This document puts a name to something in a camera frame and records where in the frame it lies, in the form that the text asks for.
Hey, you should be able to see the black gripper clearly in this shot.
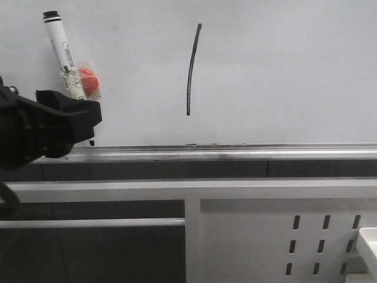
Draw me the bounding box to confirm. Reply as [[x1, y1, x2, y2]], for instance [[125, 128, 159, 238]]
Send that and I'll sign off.
[[1, 82, 102, 170]]

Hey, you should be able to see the white whiteboard marker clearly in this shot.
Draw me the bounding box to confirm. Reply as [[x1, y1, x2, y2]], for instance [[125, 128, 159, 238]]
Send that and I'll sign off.
[[42, 10, 95, 147]]

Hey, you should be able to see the red round magnet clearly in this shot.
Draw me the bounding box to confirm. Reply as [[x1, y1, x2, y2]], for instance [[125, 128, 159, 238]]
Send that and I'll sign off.
[[78, 61, 101, 102]]

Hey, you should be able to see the white perforated metal panel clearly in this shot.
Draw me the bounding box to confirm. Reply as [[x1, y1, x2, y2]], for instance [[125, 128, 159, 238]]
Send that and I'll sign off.
[[200, 198, 376, 282]]

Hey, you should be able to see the white plastic bin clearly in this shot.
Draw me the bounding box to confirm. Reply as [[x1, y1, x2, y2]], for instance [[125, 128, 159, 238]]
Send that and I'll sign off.
[[345, 228, 376, 282]]

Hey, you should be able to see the white whiteboard with aluminium frame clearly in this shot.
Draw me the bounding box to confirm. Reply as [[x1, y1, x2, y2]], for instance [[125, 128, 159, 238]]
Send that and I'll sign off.
[[1, 1, 376, 159]]

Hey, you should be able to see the white metal rack frame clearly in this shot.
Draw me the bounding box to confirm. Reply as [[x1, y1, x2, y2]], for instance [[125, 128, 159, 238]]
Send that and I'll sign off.
[[1, 179, 376, 282]]

